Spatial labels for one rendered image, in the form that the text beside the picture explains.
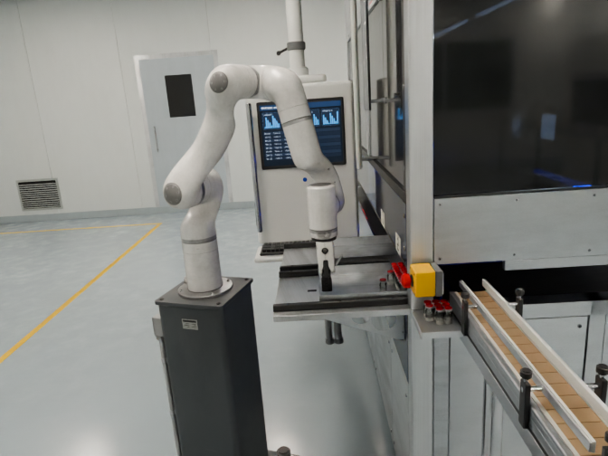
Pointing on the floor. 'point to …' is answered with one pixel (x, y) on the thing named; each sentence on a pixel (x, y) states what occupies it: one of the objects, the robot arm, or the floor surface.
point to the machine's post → (419, 208)
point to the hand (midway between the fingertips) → (327, 284)
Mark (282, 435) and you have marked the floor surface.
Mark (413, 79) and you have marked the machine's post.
